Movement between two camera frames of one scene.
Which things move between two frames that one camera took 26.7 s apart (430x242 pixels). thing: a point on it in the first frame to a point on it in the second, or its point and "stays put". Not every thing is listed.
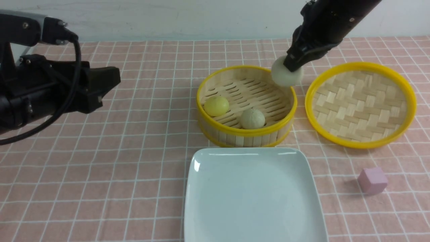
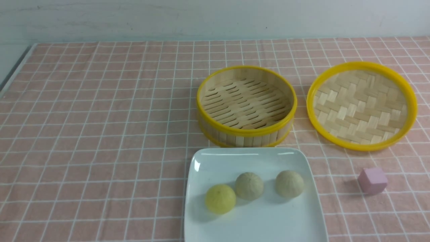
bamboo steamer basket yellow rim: (244, 87) stays put
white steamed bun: (283, 76) to (289, 184)
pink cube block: (372, 180) stays put
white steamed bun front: (252, 119) to (249, 186)
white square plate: (253, 194) stays put
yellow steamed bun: (216, 106) to (220, 198)
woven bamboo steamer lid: (359, 105) stays put
